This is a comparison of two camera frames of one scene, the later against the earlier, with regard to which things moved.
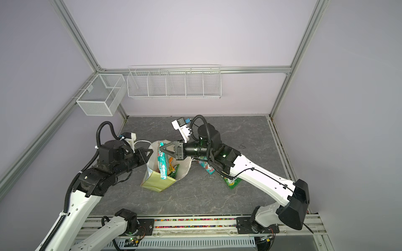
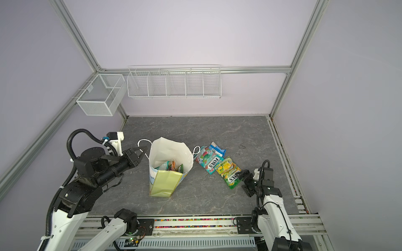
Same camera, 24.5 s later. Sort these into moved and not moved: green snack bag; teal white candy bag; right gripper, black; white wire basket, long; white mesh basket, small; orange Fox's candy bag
Moved: green snack bag; orange Fox's candy bag; right gripper, black; teal white candy bag
Not moved: white wire basket, long; white mesh basket, small
